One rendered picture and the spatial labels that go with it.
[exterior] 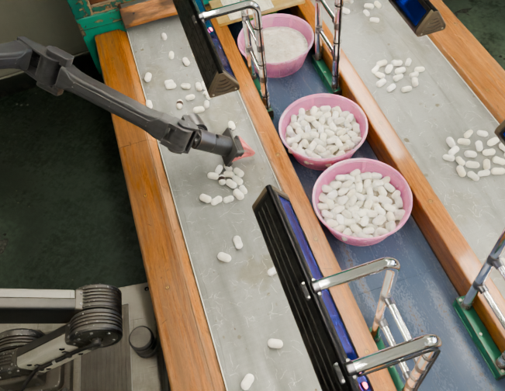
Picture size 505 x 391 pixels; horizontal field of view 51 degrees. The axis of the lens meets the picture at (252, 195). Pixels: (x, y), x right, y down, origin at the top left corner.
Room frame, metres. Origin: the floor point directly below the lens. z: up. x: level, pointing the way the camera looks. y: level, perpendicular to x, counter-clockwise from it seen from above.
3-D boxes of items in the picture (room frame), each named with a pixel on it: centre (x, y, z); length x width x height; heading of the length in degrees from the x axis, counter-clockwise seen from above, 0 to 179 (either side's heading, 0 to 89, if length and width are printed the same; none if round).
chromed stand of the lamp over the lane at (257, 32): (1.28, 0.00, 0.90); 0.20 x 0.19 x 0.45; 10
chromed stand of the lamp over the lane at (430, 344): (0.32, -0.17, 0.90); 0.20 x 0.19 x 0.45; 10
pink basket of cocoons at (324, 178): (0.78, -0.29, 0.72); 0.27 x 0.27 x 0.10
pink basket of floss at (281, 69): (1.49, -0.17, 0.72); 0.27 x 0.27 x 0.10
